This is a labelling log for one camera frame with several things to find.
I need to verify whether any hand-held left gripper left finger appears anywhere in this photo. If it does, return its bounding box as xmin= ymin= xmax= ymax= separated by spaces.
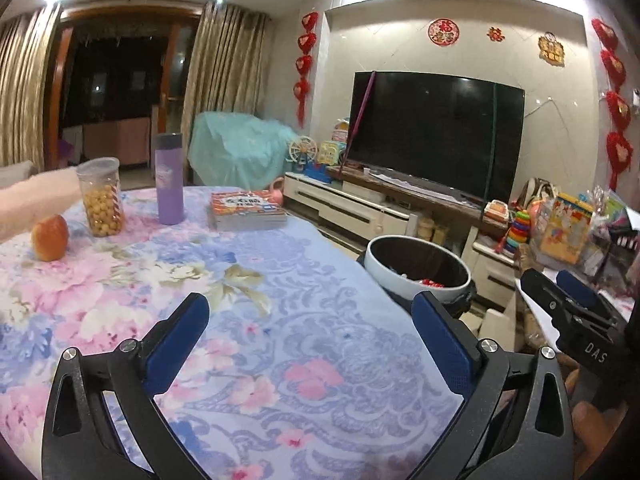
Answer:
xmin=41 ymin=291 xmax=211 ymax=480

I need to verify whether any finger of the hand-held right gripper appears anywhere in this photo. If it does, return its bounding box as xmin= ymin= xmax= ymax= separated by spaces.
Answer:
xmin=556 ymin=269 xmax=622 ymax=323
xmin=520 ymin=267 xmax=583 ymax=328

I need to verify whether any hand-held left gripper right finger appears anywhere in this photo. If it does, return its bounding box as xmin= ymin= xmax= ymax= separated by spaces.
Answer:
xmin=411 ymin=290 xmax=576 ymax=480

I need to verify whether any white bin with black liner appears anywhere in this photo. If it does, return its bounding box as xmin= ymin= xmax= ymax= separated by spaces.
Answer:
xmin=356 ymin=235 xmax=475 ymax=321

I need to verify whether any person's right hand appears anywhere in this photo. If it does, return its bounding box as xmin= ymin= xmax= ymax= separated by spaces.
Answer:
xmin=556 ymin=352 xmax=603 ymax=448

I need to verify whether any white box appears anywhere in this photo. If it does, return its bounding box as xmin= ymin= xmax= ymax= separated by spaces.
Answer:
xmin=477 ymin=307 xmax=516 ymax=351

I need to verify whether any colourful toy box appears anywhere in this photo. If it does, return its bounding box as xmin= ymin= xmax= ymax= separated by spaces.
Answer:
xmin=535 ymin=192 xmax=596 ymax=266

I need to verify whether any beige tote bag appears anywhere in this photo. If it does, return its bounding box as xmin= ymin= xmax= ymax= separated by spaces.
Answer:
xmin=515 ymin=177 xmax=558 ymax=211

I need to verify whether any toy cash register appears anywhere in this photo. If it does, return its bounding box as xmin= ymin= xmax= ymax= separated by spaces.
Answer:
xmin=485 ymin=199 xmax=512 ymax=223

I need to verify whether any orange cover book stack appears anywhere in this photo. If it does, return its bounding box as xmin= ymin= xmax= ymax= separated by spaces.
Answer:
xmin=207 ymin=191 xmax=289 ymax=233

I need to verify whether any purple thermos bottle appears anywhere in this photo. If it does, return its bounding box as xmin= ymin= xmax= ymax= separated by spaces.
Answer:
xmin=154 ymin=132 xmax=185 ymax=226

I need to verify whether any clear popcorn jar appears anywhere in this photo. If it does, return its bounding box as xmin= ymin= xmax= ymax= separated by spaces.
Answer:
xmin=76 ymin=157 xmax=126 ymax=238

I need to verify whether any white television cabinet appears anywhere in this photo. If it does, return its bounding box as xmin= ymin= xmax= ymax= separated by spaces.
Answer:
xmin=284 ymin=167 xmax=521 ymax=311

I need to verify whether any red yellow apple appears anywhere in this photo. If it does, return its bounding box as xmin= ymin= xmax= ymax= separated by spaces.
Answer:
xmin=31 ymin=215 xmax=70 ymax=262

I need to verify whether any teal covered armchair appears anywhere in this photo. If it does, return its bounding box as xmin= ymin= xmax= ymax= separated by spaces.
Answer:
xmin=189 ymin=111 xmax=301 ymax=188

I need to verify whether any pink covered sofa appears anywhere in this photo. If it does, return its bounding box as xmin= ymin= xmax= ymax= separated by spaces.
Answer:
xmin=0 ymin=160 xmax=82 ymax=243

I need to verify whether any toy ferris wheel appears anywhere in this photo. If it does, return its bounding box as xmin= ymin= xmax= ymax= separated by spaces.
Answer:
xmin=289 ymin=137 xmax=319 ymax=175

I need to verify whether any black flat television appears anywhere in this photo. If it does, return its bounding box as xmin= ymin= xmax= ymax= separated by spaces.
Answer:
xmin=345 ymin=71 xmax=526 ymax=206

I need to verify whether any colourful toy house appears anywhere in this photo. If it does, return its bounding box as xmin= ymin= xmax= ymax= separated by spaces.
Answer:
xmin=317 ymin=141 xmax=346 ymax=166

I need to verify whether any pink stick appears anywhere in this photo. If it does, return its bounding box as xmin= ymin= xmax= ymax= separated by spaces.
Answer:
xmin=339 ymin=72 xmax=377 ymax=181

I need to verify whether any beige patterned curtain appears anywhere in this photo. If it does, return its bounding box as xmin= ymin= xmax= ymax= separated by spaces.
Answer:
xmin=181 ymin=2 xmax=271 ymax=183
xmin=0 ymin=2 xmax=63 ymax=166

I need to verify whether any rainbow ring stacker toy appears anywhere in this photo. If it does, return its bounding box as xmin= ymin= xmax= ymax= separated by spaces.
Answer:
xmin=502 ymin=209 xmax=533 ymax=256

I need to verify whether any red heart string hanging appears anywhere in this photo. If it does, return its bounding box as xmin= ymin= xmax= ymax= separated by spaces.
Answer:
xmin=591 ymin=17 xmax=636 ymax=191
xmin=295 ymin=11 xmax=319 ymax=128

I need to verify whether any wooden frame glass door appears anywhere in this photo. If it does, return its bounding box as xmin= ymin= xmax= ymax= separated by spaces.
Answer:
xmin=50 ymin=7 xmax=201 ymax=171

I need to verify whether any gold wall ornament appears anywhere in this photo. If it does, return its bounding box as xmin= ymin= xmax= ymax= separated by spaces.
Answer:
xmin=537 ymin=32 xmax=566 ymax=67

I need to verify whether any round red wall decal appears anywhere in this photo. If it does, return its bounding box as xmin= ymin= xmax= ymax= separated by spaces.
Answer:
xmin=427 ymin=18 xmax=458 ymax=47

